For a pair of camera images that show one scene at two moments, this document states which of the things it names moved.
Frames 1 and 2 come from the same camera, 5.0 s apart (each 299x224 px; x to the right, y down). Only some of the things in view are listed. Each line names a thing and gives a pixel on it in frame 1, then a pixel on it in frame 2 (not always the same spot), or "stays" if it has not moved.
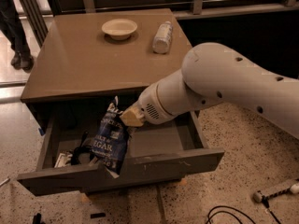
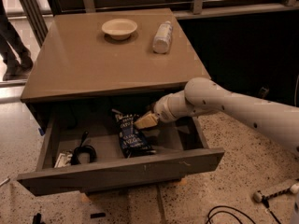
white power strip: (260, 198) stays
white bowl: (120, 29) stays
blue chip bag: (110, 147) to (132, 141)
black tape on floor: (97, 215) stays
